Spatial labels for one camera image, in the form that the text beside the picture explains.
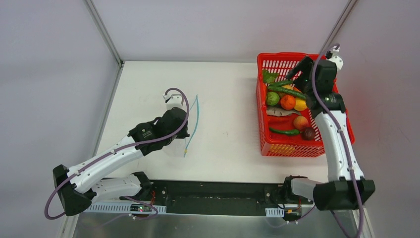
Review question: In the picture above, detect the dark purple passion fruit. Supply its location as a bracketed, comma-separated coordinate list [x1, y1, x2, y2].
[302, 127, 316, 140]

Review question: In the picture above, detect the purple cable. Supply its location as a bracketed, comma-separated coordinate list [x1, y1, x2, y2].
[311, 43, 365, 238]
[44, 87, 190, 220]

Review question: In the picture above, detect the red chili pepper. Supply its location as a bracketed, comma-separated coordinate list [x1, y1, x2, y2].
[267, 115, 295, 124]

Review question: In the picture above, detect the yellow lemon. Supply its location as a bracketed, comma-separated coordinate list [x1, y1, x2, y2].
[294, 97, 308, 112]

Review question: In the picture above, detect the clear zip top bag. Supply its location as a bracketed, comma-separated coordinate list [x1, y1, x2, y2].
[164, 94, 200, 158]

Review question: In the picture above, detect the orange tangerine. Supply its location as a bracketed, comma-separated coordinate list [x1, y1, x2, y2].
[280, 95, 296, 110]

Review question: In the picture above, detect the peach fruit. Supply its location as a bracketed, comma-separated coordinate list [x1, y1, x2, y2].
[293, 116, 310, 130]

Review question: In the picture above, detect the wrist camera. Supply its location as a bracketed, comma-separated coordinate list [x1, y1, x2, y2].
[325, 46, 344, 71]
[163, 93, 184, 110]

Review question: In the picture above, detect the green lettuce leaf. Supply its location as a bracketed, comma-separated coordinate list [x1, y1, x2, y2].
[262, 69, 279, 84]

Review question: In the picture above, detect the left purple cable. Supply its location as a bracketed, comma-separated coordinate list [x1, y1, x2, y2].
[44, 87, 190, 220]

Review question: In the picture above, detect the green lime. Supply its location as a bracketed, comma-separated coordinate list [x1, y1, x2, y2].
[266, 91, 281, 106]

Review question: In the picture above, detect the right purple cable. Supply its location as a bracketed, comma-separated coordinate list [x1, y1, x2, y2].
[311, 43, 365, 238]

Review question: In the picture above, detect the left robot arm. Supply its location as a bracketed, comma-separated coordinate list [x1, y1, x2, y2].
[44, 107, 189, 220]

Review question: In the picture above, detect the long green cucumber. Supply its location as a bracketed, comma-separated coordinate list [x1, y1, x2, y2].
[267, 85, 306, 100]

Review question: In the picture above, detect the toy grey fish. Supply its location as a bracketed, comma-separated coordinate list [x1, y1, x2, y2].
[266, 106, 302, 117]

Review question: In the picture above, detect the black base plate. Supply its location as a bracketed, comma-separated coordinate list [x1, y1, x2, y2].
[133, 180, 312, 216]

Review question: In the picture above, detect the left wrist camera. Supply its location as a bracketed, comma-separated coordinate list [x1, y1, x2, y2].
[163, 93, 184, 110]

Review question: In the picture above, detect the green chili pepper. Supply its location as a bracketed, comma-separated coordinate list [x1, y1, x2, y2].
[269, 127, 301, 136]

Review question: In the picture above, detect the red plastic basket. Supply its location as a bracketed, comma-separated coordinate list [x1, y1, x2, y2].
[256, 52, 356, 158]

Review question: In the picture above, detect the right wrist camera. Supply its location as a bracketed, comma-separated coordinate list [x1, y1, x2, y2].
[325, 46, 344, 71]

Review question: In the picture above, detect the yellow orange with leaf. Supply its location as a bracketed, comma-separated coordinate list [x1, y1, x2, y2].
[278, 85, 293, 98]

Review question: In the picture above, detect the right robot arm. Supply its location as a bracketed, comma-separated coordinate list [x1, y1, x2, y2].
[281, 56, 375, 211]

